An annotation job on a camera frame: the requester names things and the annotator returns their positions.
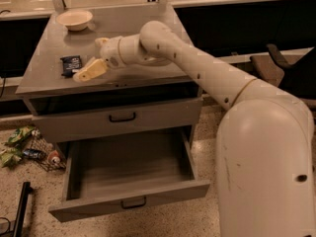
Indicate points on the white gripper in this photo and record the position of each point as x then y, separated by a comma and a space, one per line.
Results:
110, 52

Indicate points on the dark blue rxbar wrapper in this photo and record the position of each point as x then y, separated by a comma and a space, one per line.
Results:
71, 64

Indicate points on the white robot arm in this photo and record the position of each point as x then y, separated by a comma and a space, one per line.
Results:
264, 142

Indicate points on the grey drawer cabinet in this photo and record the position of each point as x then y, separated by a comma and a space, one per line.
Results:
46, 92

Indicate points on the open grey middle drawer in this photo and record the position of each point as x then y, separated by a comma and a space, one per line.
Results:
128, 171

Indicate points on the white paper bowl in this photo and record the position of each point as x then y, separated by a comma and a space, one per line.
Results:
75, 21

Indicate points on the green chip bag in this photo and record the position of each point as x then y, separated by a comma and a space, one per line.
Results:
19, 136
10, 157

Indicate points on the orange white bottle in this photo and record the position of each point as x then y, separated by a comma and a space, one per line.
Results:
53, 158

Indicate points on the blue drink can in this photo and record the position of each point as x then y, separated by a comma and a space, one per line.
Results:
33, 154

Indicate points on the black stand leg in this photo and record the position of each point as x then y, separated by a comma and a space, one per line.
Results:
22, 206

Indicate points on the black office chair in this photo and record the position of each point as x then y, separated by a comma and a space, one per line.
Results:
295, 74

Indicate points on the black wire basket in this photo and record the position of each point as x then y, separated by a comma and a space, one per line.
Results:
46, 148

